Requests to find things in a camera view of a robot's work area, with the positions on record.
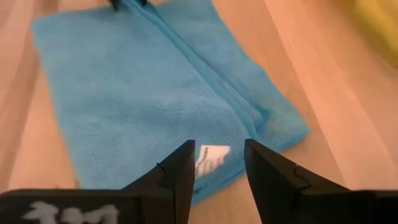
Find blue microfiber towel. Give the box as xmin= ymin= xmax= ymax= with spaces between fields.
xmin=30 ymin=0 xmax=311 ymax=205

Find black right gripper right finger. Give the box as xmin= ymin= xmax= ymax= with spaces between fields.
xmin=244 ymin=139 xmax=349 ymax=224

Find yellow translucent plastic bin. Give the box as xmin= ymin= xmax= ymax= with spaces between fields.
xmin=337 ymin=0 xmax=398 ymax=68

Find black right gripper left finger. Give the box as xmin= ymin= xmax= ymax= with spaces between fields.
xmin=121 ymin=139 xmax=196 ymax=224

